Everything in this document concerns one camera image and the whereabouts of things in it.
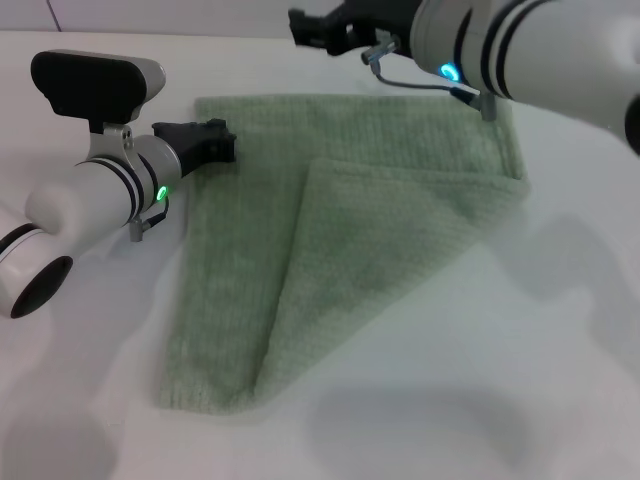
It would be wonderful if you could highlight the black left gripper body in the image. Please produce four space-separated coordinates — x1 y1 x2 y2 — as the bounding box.
151 118 214 180

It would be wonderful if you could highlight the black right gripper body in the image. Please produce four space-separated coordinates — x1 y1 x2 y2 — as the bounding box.
324 0 419 57

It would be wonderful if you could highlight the green terry towel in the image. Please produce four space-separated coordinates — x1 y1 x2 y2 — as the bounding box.
158 93 531 416

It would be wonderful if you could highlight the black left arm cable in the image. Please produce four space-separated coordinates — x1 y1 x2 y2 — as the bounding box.
128 197 172 244

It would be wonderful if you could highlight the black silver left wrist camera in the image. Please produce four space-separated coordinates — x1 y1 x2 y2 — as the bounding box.
29 48 166 161

